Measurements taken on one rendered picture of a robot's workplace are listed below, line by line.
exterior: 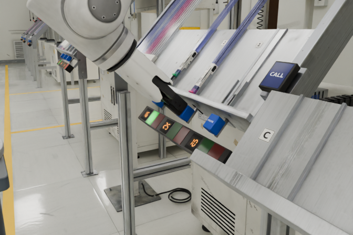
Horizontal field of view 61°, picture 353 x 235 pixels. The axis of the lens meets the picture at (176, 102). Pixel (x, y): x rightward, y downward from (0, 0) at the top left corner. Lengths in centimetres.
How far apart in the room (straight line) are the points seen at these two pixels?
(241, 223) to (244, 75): 67
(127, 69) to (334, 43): 34
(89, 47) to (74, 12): 9
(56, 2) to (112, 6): 9
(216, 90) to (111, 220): 105
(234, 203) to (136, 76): 73
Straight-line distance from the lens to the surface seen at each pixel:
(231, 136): 104
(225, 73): 62
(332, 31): 56
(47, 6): 49
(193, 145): 56
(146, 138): 204
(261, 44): 62
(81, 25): 44
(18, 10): 914
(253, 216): 106
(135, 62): 51
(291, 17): 302
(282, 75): 45
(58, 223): 157
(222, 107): 52
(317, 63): 53
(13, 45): 913
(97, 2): 43
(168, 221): 149
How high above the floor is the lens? 86
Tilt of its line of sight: 14 degrees down
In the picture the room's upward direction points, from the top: straight up
